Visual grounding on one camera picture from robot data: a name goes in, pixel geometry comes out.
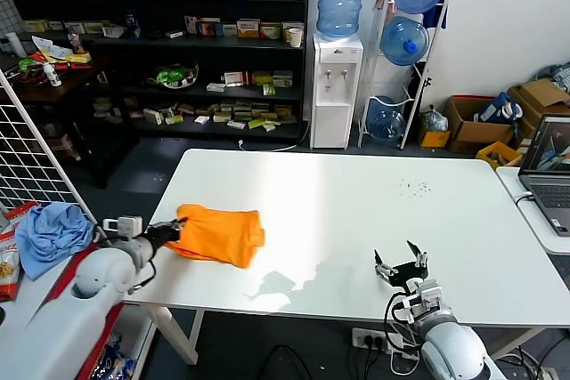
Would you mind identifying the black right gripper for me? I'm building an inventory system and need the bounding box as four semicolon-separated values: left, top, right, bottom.
373;240;431;287

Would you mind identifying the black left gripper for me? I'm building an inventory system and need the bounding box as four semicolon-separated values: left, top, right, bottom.
144;218;189;250

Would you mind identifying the orange t-shirt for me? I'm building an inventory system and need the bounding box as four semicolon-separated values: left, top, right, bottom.
165;204;266;270

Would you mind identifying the grey blue clothes pile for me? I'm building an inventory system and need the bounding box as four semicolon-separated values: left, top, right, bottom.
532;61;570;92

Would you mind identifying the large white table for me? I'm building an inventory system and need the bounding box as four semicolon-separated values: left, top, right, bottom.
122;148;570;366

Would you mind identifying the white power strip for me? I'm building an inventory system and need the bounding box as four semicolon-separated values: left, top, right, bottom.
352;327;404;354

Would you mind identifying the light blue crumpled cloth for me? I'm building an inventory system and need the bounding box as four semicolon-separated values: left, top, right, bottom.
15;202;96;282

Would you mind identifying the small white side table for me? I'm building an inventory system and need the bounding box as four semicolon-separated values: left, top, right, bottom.
495;166;570;256

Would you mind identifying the empty blue water jug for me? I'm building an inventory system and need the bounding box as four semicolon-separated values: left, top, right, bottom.
367;95;407;145

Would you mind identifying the yellow plastic bin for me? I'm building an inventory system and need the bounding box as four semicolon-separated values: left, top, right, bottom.
475;141;524;171

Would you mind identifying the grey plastic bag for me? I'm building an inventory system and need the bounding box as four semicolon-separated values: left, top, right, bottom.
421;105;449;133

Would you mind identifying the bowl with green bag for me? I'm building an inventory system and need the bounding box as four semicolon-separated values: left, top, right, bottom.
148;63;200;90

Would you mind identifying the blue snack packet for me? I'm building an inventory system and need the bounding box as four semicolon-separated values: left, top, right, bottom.
91;333;134;380

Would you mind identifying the open brown cardboard box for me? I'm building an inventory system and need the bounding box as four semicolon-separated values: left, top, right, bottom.
444;94;516;154

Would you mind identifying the grey open laptop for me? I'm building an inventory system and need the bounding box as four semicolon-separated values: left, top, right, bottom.
518;115;570;238

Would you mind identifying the white metal jug rack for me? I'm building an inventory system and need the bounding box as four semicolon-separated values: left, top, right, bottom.
357;0;450;151

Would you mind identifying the red and white cart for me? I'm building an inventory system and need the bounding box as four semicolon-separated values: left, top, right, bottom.
0;201;126;380

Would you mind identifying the red white snack bag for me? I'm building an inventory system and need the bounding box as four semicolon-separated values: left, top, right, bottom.
0;201;39;302

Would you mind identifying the blue shopping bag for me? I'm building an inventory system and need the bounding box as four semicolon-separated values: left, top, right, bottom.
474;92;524;125

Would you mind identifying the dark wooden table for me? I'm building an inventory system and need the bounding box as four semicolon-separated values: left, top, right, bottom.
0;54;139;190

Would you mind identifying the black shelf unit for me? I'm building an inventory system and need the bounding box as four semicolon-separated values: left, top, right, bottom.
0;0;312;141

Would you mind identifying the white water dispenser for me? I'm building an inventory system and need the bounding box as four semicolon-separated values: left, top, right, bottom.
310;32;364;150

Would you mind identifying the small white plastic bottle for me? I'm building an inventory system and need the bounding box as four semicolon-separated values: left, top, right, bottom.
43;62;62;88

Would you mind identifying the dark blue bottle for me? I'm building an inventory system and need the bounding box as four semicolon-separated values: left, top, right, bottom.
124;9;143;40

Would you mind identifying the orange white medicine box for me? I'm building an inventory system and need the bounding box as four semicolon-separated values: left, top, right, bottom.
236;19;261;39

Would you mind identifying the pink drink bottle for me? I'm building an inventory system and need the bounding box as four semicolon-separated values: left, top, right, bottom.
66;27;86;55

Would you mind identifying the pile of papers and packets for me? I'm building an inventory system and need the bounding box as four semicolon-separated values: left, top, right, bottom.
30;36;93;65

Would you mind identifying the stacked brown cardboard box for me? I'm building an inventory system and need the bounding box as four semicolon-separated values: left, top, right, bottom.
509;78;570;150

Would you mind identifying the white cylinder container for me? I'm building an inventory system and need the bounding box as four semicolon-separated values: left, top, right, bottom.
5;32;28;59

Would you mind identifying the upright blue water jug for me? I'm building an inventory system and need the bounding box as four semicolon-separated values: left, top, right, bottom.
315;0;368;40

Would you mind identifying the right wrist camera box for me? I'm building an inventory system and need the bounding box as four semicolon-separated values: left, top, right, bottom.
403;279;449;323

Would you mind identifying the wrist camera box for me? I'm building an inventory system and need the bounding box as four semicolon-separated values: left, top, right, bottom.
403;279;449;323
102;215;143;237

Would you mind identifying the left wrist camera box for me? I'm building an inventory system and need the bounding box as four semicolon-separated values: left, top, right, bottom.
102;215;143;237

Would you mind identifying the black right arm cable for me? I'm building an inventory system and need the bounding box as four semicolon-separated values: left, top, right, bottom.
383;290;424;354

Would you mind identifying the white floor power cable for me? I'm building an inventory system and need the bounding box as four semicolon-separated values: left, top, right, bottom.
238;121;312;152

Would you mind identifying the white wire grid panel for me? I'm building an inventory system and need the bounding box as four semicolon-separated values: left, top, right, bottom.
0;69;128;274

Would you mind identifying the black floor cable loop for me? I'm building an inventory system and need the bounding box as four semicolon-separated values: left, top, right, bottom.
256;344;313;380

